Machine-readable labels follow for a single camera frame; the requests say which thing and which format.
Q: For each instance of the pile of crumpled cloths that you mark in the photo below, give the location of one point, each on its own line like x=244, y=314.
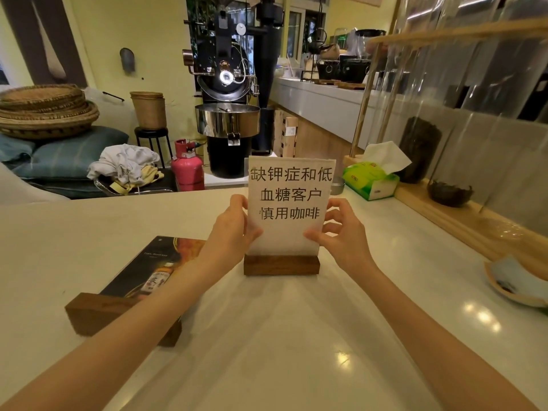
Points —
x=126, y=166

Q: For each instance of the stack of woven trays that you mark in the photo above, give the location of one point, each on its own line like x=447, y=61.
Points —
x=47, y=111

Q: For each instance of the light wooden shelf frame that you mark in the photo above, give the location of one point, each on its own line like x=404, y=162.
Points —
x=454, y=218

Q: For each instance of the person's right forearm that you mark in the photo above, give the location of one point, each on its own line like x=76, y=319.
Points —
x=432, y=350

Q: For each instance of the small wooden sign base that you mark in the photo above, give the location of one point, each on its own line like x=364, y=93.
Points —
x=281, y=265

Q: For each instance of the person's right middle finger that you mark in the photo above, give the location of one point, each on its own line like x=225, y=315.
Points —
x=334, y=217

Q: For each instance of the black metal stool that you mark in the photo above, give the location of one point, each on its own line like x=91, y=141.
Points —
x=152, y=136

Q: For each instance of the small metal tin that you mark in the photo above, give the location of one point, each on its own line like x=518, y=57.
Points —
x=337, y=186

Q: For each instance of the green tissue box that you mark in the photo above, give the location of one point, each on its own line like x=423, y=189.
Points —
x=371, y=181

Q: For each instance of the person's left forearm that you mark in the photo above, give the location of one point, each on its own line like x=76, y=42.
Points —
x=120, y=338

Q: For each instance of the white paper sign card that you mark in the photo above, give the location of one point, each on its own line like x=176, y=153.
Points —
x=291, y=196

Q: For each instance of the blue grey cushion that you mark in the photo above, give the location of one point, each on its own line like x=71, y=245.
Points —
x=64, y=156

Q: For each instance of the person's right hand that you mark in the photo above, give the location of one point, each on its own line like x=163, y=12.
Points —
x=347, y=248

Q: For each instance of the wooden plate with paper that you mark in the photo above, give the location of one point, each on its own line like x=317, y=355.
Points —
x=516, y=284

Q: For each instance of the dark printed menu card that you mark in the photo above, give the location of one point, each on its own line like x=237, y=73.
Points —
x=150, y=267

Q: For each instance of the dark ceramic bowl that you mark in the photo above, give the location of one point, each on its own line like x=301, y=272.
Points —
x=449, y=194

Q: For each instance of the white bar counter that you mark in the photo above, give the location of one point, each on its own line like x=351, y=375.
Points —
x=325, y=104

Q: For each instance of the black coffee roaster machine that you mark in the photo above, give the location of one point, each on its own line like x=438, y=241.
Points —
x=229, y=94

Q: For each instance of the person's left thumb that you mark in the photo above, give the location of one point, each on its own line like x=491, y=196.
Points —
x=252, y=237

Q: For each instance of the pink gas cylinder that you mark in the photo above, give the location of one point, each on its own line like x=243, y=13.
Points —
x=187, y=169

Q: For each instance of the person's left hand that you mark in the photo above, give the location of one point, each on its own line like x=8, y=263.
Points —
x=227, y=241

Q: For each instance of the black kettle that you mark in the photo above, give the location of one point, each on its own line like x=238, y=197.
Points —
x=320, y=43

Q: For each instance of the tall woven basket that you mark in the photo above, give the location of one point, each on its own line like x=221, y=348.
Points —
x=148, y=110

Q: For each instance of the large wooden sign base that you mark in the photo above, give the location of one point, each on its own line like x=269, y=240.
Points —
x=92, y=314

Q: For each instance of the dark tall jar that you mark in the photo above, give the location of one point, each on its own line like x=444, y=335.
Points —
x=419, y=149

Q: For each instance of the person's right thumb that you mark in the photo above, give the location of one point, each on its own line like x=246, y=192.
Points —
x=317, y=238

